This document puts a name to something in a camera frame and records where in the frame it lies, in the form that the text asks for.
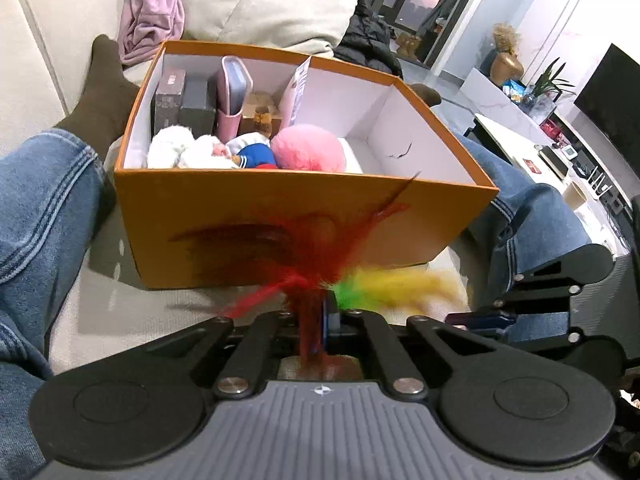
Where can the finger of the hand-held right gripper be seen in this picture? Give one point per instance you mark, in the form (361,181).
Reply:
(560,339)
(550,287)

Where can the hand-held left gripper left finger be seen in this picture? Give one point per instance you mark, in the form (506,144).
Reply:
(270,342)

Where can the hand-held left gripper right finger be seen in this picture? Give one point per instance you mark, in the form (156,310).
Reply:
(334,330)

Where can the colourful feather toy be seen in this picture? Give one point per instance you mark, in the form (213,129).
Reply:
(320,260)

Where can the orange cardboard box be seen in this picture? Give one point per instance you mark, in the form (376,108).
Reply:
(200,215)

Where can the person's right leg blue jeans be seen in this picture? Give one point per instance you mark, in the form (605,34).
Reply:
(530,220)

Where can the person's leg blue jeans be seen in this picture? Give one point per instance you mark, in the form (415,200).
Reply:
(530,220)
(40,210)

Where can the paper cup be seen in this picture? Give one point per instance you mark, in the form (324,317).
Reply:
(576,195)

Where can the black flat notebook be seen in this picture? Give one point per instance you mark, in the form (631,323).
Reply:
(552,161)

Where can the white coffee table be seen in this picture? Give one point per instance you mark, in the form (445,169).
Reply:
(505,140)

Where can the pink fluffy pompom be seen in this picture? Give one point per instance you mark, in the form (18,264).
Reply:
(307,149)

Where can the sailor doll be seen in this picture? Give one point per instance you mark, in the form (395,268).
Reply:
(250,152)

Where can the blue snack packet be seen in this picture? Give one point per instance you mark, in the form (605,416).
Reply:
(514,89)

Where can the black television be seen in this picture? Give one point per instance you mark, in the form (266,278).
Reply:
(612,95)

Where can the green potted plant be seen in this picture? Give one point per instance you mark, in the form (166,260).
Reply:
(550,82)

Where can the white plush toy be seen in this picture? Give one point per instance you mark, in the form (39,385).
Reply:
(172,147)

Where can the gold vase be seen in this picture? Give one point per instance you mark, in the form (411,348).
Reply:
(506,69)

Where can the small brown teddy bear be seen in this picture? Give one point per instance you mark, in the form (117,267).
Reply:
(262,119)

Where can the person's right foot brown sock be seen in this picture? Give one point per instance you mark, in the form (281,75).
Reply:
(426,95)

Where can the person's foot brown sock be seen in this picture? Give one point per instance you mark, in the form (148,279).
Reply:
(100,100)
(426,95)

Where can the white printed packet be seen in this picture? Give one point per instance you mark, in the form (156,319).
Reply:
(294,95)

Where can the dark grey box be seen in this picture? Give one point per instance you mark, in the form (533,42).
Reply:
(197,107)

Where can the pink zip case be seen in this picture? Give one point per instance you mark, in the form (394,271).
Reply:
(231,95)

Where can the dried flower bunch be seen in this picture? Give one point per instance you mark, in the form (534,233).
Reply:
(506,37)

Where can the brown grey printed box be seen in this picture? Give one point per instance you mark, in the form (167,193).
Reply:
(167,102)

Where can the person's left leg blue jeans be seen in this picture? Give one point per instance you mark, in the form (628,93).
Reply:
(40,210)

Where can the brown boots pair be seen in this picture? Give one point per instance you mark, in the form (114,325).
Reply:
(409,45)

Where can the black puffer jacket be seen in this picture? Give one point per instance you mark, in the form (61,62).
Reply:
(367,40)

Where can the person's left foot brown sock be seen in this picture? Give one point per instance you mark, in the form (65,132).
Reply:
(100,100)

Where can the beige sofa cushion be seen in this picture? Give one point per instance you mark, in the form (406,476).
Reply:
(265,5)

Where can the pink crumpled cloth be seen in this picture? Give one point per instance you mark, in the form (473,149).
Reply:
(150,15)

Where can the beige fabric sofa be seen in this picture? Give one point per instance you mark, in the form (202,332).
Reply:
(40,35)

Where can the black window frame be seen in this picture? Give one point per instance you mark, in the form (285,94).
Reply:
(425,5)

